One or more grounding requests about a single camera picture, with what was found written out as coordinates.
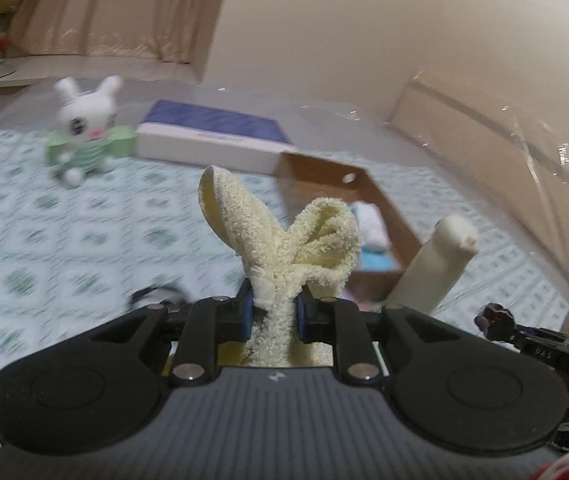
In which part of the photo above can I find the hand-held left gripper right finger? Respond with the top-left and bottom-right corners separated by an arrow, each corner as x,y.
295,291 -> 465,386

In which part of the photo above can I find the white bunny plush toy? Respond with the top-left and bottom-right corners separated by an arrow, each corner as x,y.
47,76 -> 124,189

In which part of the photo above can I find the blue face mask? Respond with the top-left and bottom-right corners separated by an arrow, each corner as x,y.
357,250 -> 398,272

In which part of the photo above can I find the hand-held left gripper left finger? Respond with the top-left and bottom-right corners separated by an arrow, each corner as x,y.
84,280 -> 255,387

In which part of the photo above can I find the yellow towel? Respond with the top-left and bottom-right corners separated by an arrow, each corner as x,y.
198,165 -> 363,367

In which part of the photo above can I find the beige patterned curtain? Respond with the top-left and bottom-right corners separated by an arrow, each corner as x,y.
7,0 -> 238,63

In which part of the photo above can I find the brown fuzzy hair tie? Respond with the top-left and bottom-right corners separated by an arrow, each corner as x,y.
123,284 -> 185,311

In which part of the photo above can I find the cream insulated bottle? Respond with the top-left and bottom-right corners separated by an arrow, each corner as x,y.
385,214 -> 480,317

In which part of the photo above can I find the flat purple and white box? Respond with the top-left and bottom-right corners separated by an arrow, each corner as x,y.
134,100 -> 298,176

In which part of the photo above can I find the brown cardboard box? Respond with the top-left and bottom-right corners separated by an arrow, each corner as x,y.
275,152 -> 423,306

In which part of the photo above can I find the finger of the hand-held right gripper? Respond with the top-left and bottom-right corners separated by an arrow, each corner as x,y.
509,325 -> 569,373

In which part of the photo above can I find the plastic-wrapped wooden headboard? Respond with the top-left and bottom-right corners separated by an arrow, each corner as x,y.
389,67 -> 569,341

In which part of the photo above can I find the dark patterned scrunchie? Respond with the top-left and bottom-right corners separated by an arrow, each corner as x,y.
475,303 -> 515,338

